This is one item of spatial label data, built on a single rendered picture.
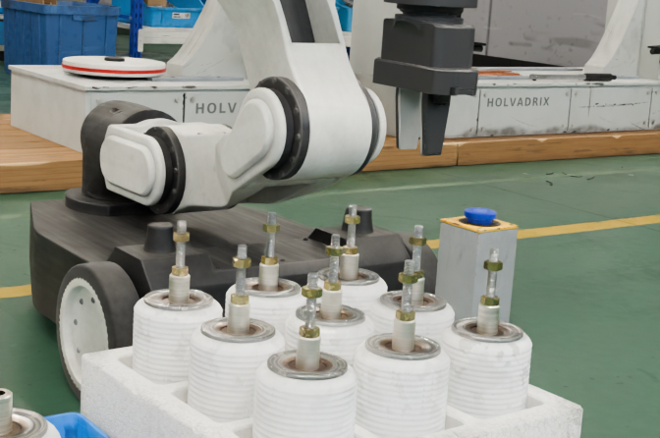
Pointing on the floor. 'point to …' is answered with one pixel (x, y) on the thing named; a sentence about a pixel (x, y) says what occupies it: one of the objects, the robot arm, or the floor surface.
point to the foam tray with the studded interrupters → (132, 398)
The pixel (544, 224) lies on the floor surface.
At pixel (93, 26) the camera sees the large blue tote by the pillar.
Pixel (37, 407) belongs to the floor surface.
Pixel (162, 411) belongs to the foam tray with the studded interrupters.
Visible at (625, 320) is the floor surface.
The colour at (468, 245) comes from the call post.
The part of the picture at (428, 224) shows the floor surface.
